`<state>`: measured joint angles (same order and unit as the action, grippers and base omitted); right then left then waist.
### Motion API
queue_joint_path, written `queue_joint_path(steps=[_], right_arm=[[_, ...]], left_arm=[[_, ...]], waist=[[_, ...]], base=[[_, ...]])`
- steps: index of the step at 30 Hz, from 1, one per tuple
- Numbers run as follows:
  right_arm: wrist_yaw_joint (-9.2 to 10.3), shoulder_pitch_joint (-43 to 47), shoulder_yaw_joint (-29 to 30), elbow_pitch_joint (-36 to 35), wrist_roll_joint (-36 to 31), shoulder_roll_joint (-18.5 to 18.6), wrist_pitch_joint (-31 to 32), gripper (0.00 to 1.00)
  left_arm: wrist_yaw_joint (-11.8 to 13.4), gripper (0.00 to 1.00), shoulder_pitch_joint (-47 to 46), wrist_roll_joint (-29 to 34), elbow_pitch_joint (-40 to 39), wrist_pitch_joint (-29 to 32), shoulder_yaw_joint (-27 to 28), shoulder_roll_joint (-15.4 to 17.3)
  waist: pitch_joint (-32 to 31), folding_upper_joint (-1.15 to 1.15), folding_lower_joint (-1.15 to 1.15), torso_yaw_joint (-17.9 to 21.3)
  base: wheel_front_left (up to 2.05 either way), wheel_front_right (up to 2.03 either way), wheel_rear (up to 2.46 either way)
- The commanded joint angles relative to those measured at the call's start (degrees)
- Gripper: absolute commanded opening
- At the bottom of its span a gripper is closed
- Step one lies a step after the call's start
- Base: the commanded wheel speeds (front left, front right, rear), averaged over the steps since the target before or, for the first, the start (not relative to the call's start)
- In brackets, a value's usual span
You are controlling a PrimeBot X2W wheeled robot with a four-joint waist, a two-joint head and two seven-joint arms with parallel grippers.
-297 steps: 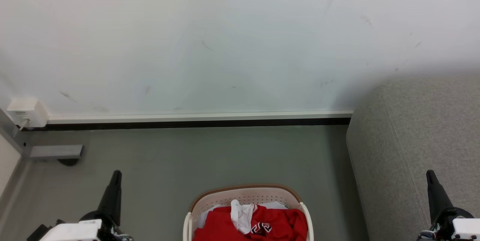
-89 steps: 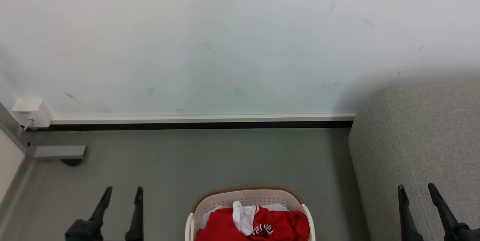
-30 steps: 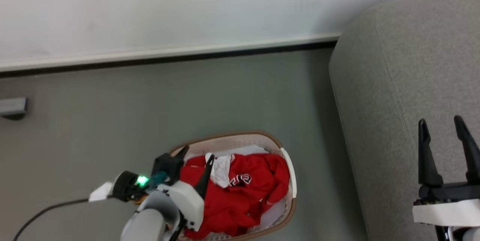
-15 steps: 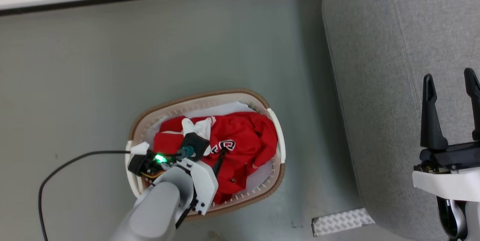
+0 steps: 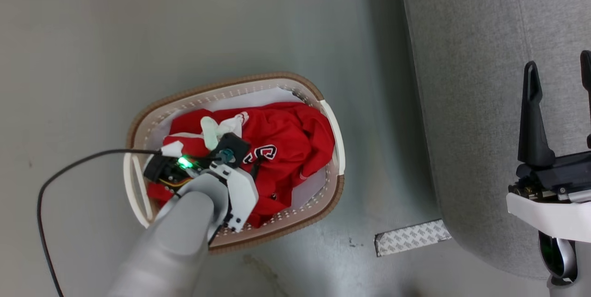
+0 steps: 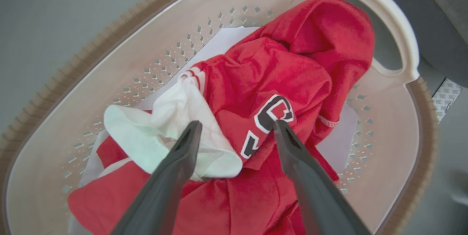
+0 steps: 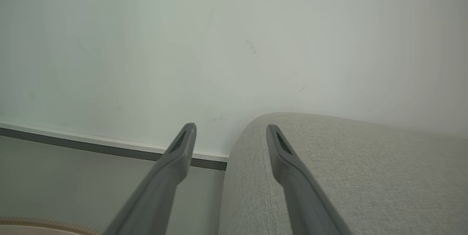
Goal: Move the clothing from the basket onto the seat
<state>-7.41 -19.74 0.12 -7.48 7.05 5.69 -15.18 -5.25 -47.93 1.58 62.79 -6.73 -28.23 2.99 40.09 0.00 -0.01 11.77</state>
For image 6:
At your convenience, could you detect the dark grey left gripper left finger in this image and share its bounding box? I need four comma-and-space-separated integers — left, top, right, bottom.
111, 120, 203, 235

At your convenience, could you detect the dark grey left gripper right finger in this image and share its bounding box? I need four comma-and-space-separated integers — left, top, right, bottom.
274, 120, 371, 235

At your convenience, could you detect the red and white jersey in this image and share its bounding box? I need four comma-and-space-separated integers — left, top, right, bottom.
68, 0, 376, 235

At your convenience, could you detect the beige perforated plastic laundry basket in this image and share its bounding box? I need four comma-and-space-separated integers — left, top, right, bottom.
0, 0, 439, 235

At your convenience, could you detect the white patterned floor sticker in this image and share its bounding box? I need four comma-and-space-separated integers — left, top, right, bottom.
431, 78, 464, 123

